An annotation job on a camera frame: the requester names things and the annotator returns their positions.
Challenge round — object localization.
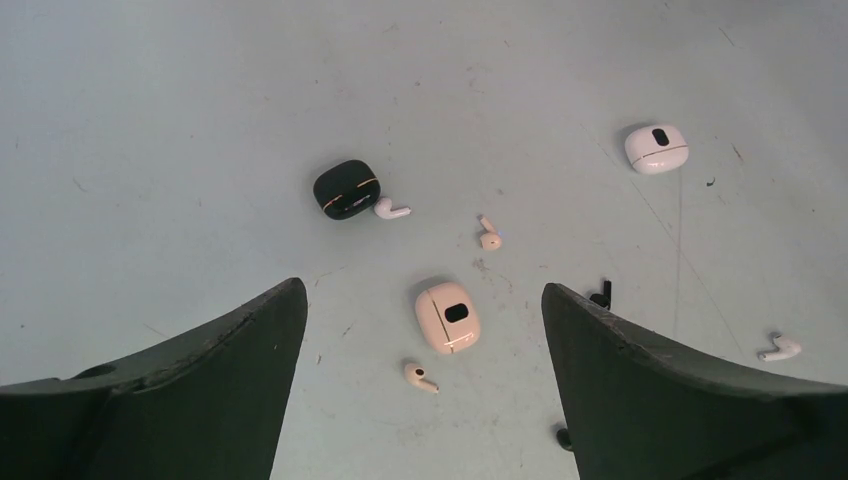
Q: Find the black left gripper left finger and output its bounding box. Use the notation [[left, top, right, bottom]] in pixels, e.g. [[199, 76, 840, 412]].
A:
[[1, 278, 308, 479]]

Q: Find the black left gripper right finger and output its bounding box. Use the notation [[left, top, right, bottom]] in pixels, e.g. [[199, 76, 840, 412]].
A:
[[541, 283, 847, 479]]

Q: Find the white earbud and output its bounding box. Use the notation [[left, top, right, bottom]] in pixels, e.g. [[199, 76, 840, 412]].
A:
[[757, 332, 802, 362], [373, 197, 412, 220]]

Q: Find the white earbud charging case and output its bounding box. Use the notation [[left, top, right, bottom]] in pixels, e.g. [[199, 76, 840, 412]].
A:
[[624, 124, 690, 175]]

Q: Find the pink earbud near pink case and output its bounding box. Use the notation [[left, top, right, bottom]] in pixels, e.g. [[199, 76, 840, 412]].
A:
[[404, 362, 439, 394]]

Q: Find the pink earbud charging case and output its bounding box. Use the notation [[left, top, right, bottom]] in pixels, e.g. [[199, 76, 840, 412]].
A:
[[415, 282, 481, 355]]

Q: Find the black earbud charging case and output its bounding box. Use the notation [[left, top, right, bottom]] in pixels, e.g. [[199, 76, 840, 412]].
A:
[[313, 159, 381, 220]]

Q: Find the black earbud lower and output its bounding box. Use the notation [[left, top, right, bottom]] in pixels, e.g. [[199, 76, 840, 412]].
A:
[[555, 427, 573, 452]]

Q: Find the black earbud upper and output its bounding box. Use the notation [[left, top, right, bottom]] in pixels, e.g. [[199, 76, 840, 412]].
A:
[[589, 279, 612, 310]]

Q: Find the pink earbud with blue light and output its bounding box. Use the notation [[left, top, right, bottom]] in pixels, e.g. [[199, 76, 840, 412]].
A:
[[479, 215, 503, 251]]

